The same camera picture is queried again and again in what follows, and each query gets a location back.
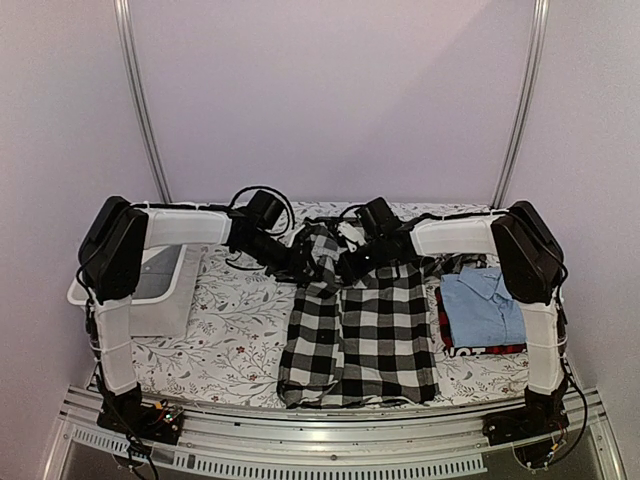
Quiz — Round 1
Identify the right aluminium frame post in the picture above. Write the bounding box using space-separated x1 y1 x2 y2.
491 0 550 209

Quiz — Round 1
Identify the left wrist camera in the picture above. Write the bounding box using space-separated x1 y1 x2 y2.
245 190 285 231

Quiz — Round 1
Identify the aluminium frame post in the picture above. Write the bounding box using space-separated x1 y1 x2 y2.
491 0 550 209
113 0 172 203

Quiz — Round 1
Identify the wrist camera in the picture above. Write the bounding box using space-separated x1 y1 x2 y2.
336 197 402 252
245 190 285 231

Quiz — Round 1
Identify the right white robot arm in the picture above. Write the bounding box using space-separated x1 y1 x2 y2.
337 198 568 396

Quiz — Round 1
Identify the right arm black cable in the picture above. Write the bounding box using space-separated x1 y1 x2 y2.
339 202 511 236

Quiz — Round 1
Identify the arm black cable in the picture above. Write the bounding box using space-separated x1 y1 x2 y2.
227 185 296 249
339 202 511 236

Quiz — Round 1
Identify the white plastic bin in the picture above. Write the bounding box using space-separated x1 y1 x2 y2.
66 242 204 339

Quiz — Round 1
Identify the floral white tablecloth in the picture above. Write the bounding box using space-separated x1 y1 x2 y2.
131 215 529 408

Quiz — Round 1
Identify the folded red black shirt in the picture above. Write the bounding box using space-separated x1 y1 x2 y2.
435 287 527 357

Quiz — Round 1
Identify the aluminium front rail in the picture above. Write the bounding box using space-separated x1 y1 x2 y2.
43 387 627 479

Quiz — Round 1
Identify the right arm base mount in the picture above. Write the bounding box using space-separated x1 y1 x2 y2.
482 388 569 469

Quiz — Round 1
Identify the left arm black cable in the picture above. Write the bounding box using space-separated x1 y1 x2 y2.
227 185 296 249

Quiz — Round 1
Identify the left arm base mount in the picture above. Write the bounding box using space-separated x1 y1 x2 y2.
97 390 184 445

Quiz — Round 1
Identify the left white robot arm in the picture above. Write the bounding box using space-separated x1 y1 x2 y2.
76 187 315 434

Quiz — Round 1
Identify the left aluminium frame post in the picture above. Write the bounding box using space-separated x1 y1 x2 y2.
113 0 172 203

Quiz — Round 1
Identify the black white plaid shirt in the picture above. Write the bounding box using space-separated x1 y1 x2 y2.
277 222 496 410

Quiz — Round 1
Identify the folded light blue shirt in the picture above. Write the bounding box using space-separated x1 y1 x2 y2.
440 266 526 347

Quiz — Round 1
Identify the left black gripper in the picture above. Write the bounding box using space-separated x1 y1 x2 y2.
241 232 325 285

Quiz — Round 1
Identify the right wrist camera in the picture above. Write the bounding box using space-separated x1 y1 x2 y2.
336 197 402 252

